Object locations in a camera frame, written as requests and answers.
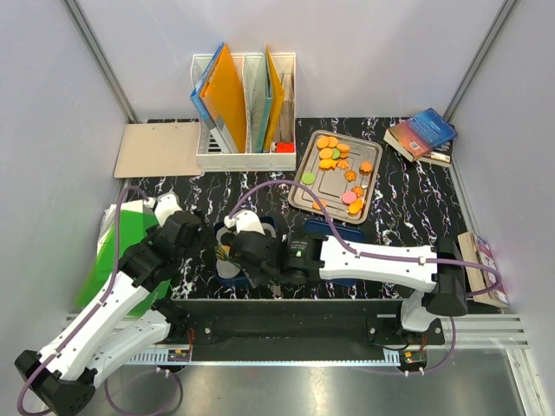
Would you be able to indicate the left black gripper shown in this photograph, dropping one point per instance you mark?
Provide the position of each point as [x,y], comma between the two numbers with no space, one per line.
[205,238]

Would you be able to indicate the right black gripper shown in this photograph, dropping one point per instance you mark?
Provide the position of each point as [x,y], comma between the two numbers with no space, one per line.
[255,278]

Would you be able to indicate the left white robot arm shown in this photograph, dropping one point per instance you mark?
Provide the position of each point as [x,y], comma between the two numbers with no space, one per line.
[65,374]

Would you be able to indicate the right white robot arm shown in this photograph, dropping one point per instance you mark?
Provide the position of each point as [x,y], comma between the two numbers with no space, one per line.
[435,277]

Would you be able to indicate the black marble mat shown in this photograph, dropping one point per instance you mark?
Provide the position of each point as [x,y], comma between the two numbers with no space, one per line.
[411,204]

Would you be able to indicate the white paper cup top-left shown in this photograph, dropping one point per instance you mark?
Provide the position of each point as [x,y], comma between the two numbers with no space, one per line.
[221,232]

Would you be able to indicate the blue cookie tin box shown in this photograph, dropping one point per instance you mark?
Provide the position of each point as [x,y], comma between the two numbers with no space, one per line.
[270,228]

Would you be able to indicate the white paper cup bottom-left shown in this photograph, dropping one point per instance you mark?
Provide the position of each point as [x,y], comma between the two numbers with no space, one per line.
[227,270]

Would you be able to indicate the green folder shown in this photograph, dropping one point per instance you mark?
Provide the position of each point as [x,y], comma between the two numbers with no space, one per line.
[133,227]

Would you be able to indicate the beige clipboard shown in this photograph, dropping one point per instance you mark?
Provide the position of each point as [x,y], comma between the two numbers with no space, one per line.
[158,150]

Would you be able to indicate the blue tin lid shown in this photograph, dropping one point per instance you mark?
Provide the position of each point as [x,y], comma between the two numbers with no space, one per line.
[347,233]

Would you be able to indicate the green round cookie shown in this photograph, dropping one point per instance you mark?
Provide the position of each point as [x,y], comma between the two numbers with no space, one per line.
[308,178]

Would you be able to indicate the pink round cookie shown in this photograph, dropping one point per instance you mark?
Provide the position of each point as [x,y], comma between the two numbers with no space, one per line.
[349,197]

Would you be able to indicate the red small box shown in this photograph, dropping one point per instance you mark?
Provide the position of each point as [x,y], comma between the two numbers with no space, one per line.
[285,147]

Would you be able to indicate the metal baking tray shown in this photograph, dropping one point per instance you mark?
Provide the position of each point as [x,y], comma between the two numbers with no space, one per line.
[335,159]

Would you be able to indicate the white file organizer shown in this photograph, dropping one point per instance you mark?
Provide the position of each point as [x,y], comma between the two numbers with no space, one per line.
[209,156]

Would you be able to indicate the orange folder left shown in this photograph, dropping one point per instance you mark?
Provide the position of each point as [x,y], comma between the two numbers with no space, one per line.
[222,94]

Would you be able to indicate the orange folder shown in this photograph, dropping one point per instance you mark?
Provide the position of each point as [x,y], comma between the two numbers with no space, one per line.
[277,99]
[222,94]

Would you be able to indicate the orange folder right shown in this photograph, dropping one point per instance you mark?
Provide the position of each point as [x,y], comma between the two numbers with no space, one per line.
[277,99]

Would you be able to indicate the blue cover book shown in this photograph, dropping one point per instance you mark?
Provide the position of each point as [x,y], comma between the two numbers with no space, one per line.
[423,133]

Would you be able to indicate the lower paperback book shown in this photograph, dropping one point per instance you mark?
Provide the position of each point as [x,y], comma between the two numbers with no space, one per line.
[442,156]

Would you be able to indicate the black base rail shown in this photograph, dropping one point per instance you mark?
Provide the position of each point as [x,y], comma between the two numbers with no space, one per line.
[292,331]

